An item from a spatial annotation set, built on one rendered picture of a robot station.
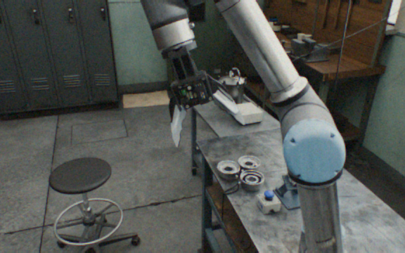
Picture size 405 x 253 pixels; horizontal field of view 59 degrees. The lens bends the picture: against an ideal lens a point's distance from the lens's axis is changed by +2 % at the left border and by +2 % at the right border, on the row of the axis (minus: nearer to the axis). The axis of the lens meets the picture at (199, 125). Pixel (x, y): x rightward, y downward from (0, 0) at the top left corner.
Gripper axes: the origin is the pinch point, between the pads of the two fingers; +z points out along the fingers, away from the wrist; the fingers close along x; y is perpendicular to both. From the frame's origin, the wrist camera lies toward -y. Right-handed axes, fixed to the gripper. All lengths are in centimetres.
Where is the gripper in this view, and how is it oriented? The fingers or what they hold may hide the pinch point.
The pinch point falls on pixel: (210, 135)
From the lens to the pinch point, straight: 76.2
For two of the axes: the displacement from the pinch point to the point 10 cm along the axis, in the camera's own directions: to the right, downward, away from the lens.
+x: 9.4, -3.2, -1.0
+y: -0.1, 2.7, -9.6
